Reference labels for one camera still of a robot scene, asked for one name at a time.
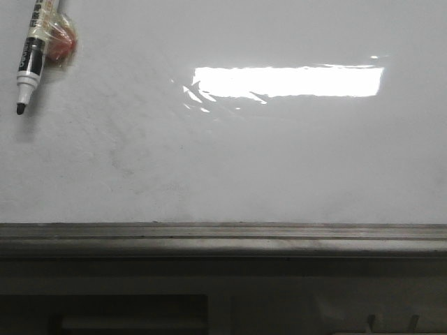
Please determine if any white black whiteboard marker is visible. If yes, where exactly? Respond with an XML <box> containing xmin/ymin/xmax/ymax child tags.
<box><xmin>16</xmin><ymin>0</ymin><xmax>78</xmax><ymax>115</ymax></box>

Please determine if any white whiteboard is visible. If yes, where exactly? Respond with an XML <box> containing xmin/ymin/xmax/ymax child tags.
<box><xmin>1</xmin><ymin>1</ymin><xmax>446</xmax><ymax>224</ymax></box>

